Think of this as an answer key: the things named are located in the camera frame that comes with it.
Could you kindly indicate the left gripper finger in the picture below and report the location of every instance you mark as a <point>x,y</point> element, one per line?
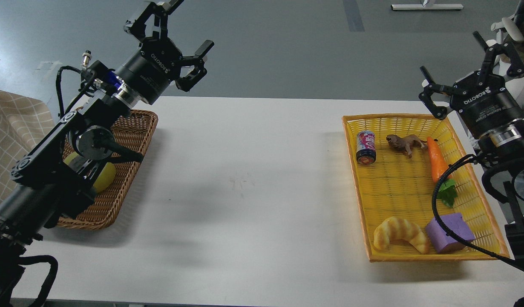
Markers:
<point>197,62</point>
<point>158,13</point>

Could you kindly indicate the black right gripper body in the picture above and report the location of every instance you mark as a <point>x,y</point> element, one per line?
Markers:
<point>484,107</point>

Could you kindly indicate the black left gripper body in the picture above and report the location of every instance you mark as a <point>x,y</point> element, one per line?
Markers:
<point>149,70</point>

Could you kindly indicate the yellow tape roll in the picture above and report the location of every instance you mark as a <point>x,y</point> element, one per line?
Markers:
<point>104,180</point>

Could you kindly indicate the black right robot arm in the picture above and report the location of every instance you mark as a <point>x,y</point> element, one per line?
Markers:
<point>501,154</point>

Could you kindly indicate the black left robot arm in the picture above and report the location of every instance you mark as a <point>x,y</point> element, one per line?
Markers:
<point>56,178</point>

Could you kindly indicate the brown toy animal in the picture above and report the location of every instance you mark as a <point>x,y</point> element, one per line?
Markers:
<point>405,144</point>

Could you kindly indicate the brown wicker basket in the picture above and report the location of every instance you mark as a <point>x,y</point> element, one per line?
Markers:
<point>134,132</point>

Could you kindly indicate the orange toy carrot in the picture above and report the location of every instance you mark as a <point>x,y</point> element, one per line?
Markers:
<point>446,192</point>

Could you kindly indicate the yellow plastic basket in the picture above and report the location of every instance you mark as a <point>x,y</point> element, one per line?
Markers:
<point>398,186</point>

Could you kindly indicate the red drink can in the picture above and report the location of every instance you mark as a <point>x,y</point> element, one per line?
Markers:
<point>365,147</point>

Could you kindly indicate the white floor stand base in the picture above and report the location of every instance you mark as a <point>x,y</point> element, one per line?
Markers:
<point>427,5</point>

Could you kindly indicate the toy croissant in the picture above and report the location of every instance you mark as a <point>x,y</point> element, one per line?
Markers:
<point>397,228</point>

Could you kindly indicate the beige checkered cloth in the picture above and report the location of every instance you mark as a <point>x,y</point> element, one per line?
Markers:
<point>24,122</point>

